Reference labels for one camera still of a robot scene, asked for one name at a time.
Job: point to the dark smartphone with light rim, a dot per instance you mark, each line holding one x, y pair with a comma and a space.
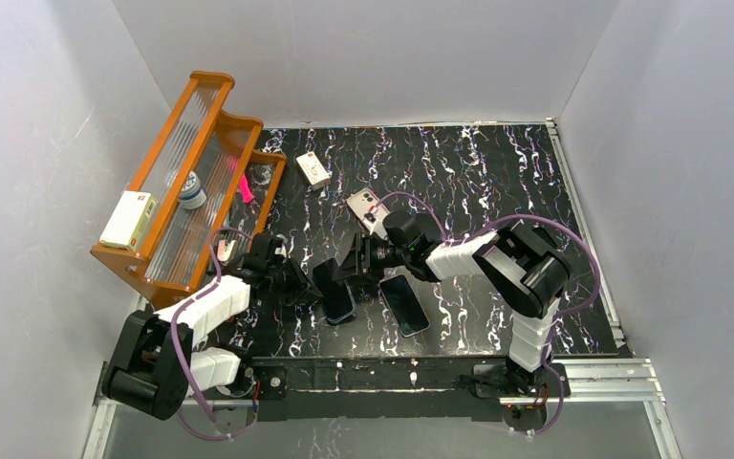
404, 305

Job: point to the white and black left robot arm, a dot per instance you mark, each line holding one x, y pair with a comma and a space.
155, 365

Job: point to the white and green box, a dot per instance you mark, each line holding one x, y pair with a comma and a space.
129, 221

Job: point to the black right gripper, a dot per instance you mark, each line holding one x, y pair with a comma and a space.
362, 258

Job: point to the blue smartphone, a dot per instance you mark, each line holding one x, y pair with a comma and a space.
338, 303

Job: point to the white and blue tape roll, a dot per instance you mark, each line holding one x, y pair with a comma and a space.
192, 195

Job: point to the pink marker pen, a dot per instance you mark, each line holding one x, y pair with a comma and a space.
245, 191

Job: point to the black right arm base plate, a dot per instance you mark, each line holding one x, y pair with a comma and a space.
525, 395

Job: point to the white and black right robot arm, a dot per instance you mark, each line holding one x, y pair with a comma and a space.
523, 264

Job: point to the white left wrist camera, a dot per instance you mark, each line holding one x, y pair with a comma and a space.
227, 249

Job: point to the orange wooden shelf rack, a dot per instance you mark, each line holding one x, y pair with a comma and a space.
203, 168

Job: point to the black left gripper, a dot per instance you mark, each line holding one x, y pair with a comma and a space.
289, 278

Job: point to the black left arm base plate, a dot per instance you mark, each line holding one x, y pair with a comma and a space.
240, 403

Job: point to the small white carton box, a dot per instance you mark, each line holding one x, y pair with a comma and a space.
315, 173

